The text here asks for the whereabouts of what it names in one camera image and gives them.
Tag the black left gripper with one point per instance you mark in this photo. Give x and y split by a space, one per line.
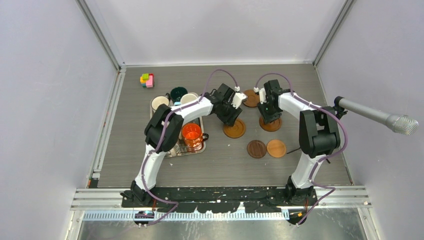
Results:
230 119

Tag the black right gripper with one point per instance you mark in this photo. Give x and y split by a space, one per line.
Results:
267 118

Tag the ringed wooden coaster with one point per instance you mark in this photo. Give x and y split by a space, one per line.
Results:
272 126
235 131
252 98

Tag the light wooden coaster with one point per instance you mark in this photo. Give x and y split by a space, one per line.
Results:
276 148

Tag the dark walnut coaster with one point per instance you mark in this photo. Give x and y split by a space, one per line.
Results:
256 149

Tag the orange translucent cup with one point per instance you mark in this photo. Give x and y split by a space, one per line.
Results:
193 136

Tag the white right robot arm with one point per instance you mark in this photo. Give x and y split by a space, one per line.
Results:
318 135

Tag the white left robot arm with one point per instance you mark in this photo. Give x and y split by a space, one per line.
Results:
163 130

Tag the light blue mug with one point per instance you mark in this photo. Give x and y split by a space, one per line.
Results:
186 98

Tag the dark green mug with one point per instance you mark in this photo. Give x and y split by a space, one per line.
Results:
177 93

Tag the black microphone tripod stand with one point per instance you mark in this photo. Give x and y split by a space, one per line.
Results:
340 112

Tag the white mug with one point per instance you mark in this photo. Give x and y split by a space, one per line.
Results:
158 101

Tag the metal tray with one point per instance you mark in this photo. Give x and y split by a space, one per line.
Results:
180 149

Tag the colourful block puzzle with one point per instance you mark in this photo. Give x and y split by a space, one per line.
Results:
147 80

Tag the grey microphone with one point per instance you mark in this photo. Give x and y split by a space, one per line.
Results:
401 124

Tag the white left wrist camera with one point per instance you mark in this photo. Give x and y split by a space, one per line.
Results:
238 99

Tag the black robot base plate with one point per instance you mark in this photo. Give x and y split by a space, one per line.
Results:
218 200

